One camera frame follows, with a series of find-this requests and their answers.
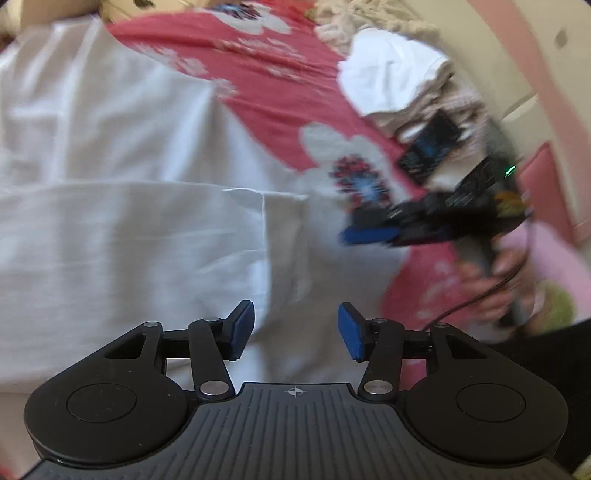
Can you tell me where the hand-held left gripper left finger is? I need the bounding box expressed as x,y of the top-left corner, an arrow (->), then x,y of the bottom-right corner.
104,299 -> 256,402

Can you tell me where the cream knitted cloth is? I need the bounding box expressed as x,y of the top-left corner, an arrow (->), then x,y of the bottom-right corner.
314,0 -> 490,153

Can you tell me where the person's right hand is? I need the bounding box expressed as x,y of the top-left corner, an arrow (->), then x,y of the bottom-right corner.
459,249 -> 532,326

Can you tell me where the black cable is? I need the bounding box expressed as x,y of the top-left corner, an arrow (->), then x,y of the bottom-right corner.
420,272 -> 522,330

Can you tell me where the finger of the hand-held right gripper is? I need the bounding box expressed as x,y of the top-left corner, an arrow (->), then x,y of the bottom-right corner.
339,223 -> 403,248

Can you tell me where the green fluffy cloth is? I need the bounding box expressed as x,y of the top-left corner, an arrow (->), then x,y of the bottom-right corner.
538,284 -> 578,335

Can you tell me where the pink floral blanket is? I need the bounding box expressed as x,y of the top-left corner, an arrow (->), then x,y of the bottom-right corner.
104,0 -> 509,333

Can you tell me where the black cloth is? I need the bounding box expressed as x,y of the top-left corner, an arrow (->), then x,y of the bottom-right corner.
480,318 -> 591,480

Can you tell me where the black printed packet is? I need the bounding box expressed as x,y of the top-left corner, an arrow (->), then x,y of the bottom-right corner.
399,109 -> 462,185

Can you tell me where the white shirt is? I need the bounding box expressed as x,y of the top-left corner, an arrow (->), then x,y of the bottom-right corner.
0,18 -> 407,393

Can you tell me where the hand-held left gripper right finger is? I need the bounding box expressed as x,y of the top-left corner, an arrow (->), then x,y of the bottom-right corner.
337,302 -> 490,402

